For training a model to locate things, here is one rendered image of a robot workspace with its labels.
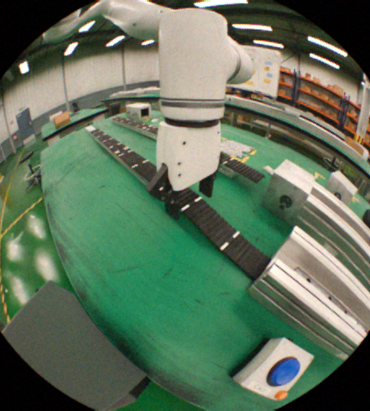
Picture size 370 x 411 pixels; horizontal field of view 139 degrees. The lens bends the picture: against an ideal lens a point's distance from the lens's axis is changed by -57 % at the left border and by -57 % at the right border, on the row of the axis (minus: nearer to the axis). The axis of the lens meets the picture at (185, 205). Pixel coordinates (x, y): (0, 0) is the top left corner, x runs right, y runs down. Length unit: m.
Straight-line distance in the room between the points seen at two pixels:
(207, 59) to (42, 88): 10.96
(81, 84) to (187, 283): 11.24
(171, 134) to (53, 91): 10.86
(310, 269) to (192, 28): 0.34
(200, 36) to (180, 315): 0.34
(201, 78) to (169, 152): 0.10
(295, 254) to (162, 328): 0.22
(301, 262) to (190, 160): 0.23
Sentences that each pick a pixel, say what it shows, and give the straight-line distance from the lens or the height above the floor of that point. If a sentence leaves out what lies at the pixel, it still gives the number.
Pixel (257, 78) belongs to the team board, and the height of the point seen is 1.24.
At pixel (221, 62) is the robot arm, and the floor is 1.05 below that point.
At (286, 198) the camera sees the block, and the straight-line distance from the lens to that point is 0.36.
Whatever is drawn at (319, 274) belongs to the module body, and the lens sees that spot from 0.28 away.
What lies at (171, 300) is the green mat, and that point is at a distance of 0.25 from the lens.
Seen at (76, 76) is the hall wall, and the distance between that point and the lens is 11.33.
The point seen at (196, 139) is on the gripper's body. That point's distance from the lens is 0.21.
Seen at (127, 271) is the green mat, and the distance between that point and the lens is 0.28.
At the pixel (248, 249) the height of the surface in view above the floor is 0.79.
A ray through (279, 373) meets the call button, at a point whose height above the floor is 0.85.
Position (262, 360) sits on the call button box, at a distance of 0.22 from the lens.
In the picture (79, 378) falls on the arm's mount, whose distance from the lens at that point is 0.15.
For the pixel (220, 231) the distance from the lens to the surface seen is 0.29.
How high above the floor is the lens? 1.03
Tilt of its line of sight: 45 degrees down
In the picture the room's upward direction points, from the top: straight up
